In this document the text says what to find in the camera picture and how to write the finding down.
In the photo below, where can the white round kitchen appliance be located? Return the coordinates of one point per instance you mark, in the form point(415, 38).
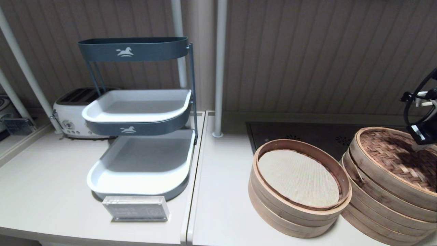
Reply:
point(4, 111)

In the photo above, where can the white steamer liner cloth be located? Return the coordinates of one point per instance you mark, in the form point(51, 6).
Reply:
point(297, 177)

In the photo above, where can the three-tier teal tray rack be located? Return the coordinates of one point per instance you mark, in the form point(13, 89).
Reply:
point(136, 49)

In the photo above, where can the small dark acrylic sign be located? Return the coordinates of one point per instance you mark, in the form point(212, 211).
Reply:
point(18, 126)

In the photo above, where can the white retro toaster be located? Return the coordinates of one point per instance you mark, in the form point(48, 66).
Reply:
point(70, 112)

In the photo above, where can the black induction cooktop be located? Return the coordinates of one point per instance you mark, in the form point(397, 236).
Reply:
point(307, 131)

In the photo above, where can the clear acrylic sign block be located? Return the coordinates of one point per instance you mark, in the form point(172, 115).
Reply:
point(136, 208)

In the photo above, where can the woven bamboo steamer lid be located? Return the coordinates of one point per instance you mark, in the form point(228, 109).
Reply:
point(382, 150)

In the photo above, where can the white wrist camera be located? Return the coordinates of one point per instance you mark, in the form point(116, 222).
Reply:
point(421, 93)

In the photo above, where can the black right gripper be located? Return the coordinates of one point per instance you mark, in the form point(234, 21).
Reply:
point(428, 130)

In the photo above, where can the right bamboo steamer stack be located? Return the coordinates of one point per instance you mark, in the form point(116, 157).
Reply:
point(375, 198)

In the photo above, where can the bamboo steamer basket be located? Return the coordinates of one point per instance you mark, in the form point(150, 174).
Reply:
point(368, 222)
point(290, 222)

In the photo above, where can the white metal shelf pole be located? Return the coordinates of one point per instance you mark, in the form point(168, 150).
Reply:
point(20, 61)
point(177, 20)
point(10, 92)
point(220, 68)

